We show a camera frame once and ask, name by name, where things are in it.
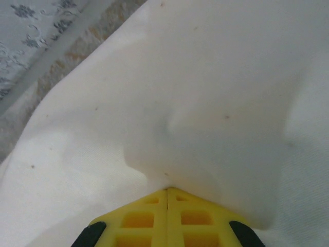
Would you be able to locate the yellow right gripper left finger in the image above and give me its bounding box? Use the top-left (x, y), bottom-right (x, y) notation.
top-left (71, 189), bottom-right (168, 247)

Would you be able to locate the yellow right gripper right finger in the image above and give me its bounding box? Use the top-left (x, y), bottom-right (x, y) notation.
top-left (167, 187), bottom-right (265, 247)

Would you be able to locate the white t-shirt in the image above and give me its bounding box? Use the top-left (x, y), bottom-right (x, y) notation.
top-left (0, 0), bottom-right (329, 247)

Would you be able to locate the grey floral patterned cloth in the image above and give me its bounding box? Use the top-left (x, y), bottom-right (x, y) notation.
top-left (0, 22), bottom-right (88, 116)

